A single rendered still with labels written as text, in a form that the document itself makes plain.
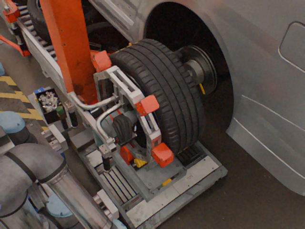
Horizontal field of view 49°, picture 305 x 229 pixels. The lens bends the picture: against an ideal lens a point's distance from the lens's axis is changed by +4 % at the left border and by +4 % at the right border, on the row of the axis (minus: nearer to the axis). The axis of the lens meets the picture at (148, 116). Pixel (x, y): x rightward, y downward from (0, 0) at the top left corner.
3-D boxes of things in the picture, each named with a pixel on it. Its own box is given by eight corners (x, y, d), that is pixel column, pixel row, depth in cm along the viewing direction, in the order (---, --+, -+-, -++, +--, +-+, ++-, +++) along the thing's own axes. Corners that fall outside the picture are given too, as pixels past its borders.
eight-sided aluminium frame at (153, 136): (158, 171, 188) (163, 113, 144) (149, 177, 185) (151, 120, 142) (108, 111, 214) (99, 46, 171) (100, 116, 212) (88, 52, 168)
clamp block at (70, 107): (86, 106, 175) (84, 99, 171) (70, 114, 172) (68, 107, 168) (81, 100, 178) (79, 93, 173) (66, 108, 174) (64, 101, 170)
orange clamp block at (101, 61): (113, 66, 171) (106, 49, 169) (100, 72, 168) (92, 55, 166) (109, 67, 177) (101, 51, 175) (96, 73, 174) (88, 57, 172)
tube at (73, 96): (119, 101, 167) (118, 87, 159) (86, 118, 160) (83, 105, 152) (101, 80, 176) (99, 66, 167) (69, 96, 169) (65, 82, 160)
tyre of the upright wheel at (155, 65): (164, 139, 225) (225, 146, 165) (137, 156, 216) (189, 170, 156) (122, 50, 213) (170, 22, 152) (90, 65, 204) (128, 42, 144)
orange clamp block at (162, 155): (162, 148, 169) (173, 161, 165) (150, 156, 166) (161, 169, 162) (163, 141, 164) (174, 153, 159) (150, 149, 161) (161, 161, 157)
